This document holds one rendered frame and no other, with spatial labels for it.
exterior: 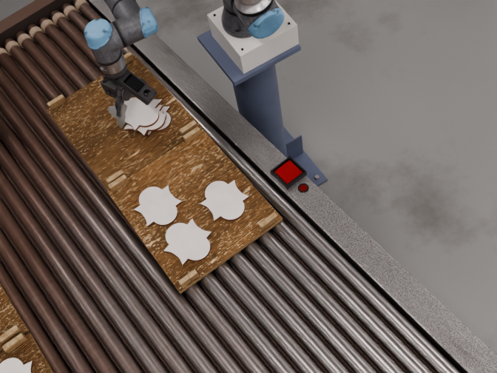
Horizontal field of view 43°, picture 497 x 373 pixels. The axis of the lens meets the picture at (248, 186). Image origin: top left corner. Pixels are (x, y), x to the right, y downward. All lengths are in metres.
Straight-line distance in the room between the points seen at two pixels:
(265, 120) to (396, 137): 0.80
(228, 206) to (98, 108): 0.60
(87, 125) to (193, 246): 0.59
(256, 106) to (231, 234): 0.78
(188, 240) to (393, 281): 0.57
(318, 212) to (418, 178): 1.21
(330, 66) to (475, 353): 2.00
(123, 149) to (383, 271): 0.87
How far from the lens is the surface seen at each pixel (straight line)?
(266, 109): 2.42
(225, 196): 1.80
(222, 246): 1.73
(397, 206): 2.84
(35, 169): 2.08
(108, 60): 1.79
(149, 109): 1.98
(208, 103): 2.04
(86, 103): 2.14
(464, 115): 3.15
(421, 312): 1.67
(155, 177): 1.89
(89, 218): 1.90
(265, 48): 2.14
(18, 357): 1.80
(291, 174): 1.83
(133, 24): 1.77
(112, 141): 2.01
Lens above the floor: 2.48
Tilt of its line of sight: 58 degrees down
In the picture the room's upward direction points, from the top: 14 degrees counter-clockwise
